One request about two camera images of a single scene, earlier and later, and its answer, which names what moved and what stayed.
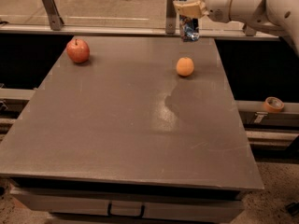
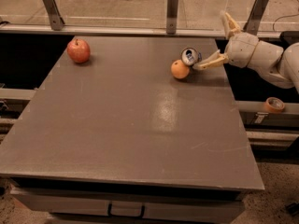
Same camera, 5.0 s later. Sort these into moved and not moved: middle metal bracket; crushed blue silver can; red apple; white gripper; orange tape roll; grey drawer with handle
Moved: crushed blue silver can; white gripper
Not moved: orange tape roll; middle metal bracket; grey drawer with handle; red apple
